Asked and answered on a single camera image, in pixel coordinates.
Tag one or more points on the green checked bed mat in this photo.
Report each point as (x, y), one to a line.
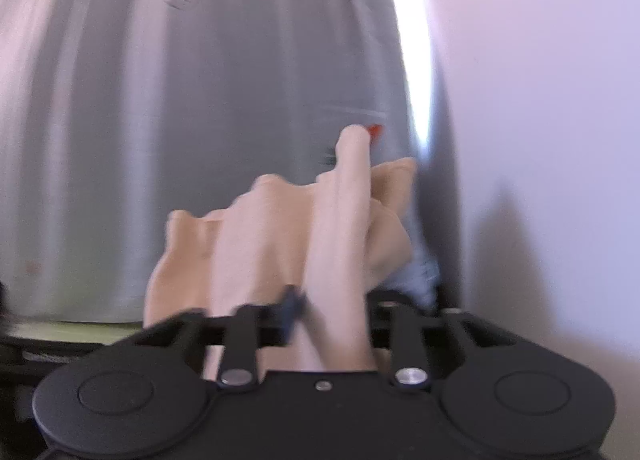
(75, 333)

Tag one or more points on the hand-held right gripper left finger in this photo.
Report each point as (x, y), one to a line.
(292, 312)

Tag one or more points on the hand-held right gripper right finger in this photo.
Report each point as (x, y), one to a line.
(389, 314)

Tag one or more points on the white curtain with carrot print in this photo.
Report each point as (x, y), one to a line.
(150, 115)

